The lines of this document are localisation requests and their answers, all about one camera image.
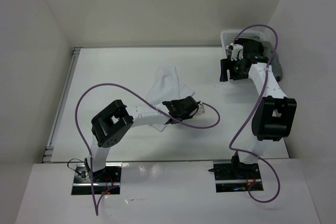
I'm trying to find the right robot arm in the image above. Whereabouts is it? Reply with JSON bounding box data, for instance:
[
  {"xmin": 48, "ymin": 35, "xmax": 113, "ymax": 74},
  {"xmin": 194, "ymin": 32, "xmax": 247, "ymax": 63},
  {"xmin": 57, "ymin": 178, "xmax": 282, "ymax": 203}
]
[{"xmin": 219, "ymin": 38, "xmax": 297, "ymax": 179}]

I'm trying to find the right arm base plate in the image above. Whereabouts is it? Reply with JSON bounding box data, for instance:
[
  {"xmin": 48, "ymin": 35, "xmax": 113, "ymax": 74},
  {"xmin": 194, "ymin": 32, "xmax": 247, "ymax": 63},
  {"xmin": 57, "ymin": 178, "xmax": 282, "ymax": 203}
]
[{"xmin": 208, "ymin": 161, "xmax": 264, "ymax": 193}]

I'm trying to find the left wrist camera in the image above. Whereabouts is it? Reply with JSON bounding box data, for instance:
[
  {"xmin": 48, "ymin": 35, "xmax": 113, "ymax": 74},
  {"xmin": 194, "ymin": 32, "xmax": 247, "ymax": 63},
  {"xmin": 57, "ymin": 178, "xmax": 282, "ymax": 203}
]
[{"xmin": 195, "ymin": 102, "xmax": 205, "ymax": 116}]

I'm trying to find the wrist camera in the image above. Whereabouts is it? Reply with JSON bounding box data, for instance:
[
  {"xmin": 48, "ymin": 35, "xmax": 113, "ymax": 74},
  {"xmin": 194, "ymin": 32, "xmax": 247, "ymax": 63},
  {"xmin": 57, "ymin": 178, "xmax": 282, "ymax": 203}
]
[
  {"xmin": 195, "ymin": 102, "xmax": 205, "ymax": 116},
  {"xmin": 227, "ymin": 43, "xmax": 244, "ymax": 61}
]

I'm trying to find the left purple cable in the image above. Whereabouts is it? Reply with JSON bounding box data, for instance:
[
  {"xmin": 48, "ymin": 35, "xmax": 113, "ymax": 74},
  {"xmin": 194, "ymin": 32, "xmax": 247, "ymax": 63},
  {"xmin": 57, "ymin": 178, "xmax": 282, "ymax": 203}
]
[{"xmin": 75, "ymin": 82, "xmax": 221, "ymax": 217}]

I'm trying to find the grey skirt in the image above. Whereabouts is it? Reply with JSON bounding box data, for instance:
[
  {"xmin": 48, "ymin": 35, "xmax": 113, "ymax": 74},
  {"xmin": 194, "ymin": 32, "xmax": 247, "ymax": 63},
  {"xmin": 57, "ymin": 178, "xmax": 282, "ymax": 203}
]
[{"xmin": 261, "ymin": 41, "xmax": 282, "ymax": 82}]

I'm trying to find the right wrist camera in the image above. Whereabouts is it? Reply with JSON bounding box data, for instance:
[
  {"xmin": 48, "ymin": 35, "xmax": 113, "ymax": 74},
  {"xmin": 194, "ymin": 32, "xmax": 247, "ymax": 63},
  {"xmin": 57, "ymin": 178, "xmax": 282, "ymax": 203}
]
[{"xmin": 227, "ymin": 43, "xmax": 244, "ymax": 61}]

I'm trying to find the white skirt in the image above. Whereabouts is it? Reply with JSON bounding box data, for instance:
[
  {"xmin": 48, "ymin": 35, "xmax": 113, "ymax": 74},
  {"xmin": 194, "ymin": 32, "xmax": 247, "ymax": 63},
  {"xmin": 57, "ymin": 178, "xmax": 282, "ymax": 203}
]
[{"xmin": 145, "ymin": 65, "xmax": 195, "ymax": 132}]

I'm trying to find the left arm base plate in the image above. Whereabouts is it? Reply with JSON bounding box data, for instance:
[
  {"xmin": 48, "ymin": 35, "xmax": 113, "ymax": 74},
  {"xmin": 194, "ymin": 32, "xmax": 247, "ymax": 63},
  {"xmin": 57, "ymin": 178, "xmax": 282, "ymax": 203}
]
[{"xmin": 71, "ymin": 163, "xmax": 122, "ymax": 196}]

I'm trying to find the white laundry basket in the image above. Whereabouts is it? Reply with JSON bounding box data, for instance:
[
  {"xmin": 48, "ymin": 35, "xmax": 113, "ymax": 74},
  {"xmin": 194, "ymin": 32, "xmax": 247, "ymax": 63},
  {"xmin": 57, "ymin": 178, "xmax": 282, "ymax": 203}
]
[{"xmin": 220, "ymin": 29, "xmax": 267, "ymax": 58}]

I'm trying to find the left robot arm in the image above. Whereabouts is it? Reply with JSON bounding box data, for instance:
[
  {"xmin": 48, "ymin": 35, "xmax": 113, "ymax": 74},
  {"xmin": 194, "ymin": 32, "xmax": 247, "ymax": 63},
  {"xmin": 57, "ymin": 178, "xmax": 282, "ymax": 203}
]
[{"xmin": 85, "ymin": 96, "xmax": 200, "ymax": 182}]

